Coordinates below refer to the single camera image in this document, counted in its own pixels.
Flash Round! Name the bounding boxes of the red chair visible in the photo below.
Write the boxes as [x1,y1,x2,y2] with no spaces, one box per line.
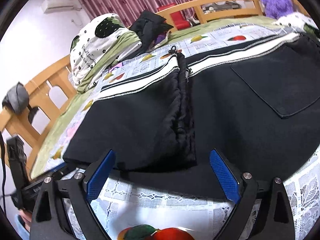
[157,3,191,30]

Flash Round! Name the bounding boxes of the white air conditioner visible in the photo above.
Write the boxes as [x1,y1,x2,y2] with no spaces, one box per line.
[41,0,82,14]

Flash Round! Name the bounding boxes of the person left hand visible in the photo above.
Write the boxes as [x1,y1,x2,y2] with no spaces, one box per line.
[19,210,32,232]

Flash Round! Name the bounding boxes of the black pants with white stripe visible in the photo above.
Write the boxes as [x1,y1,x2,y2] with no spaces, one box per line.
[63,33,319,198]

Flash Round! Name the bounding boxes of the light blue jeans leg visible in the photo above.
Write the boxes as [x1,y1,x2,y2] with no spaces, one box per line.
[15,215,30,240]

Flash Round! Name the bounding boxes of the black clothes pile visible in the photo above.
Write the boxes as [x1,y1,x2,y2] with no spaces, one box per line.
[129,10,173,59]

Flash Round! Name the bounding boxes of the purple plush toy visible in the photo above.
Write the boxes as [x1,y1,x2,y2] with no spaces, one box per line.
[260,0,294,20]

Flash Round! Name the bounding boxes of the black cable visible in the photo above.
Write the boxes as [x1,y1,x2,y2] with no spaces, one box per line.
[0,130,18,215]

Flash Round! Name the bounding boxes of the folded white green quilt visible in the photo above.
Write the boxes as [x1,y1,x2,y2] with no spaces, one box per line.
[69,13,142,94]

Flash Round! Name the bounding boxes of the wooden bed frame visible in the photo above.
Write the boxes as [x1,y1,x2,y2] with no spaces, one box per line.
[0,0,311,176]

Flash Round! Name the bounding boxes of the white black patterned pillow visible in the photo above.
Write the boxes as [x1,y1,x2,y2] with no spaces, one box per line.
[272,12,319,38]

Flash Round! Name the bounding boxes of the grey garment on bedpost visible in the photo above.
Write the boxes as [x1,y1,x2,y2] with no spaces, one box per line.
[2,82,39,124]

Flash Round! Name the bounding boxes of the fruit print plastic tablecloth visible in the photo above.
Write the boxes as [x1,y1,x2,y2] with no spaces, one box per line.
[48,23,320,240]

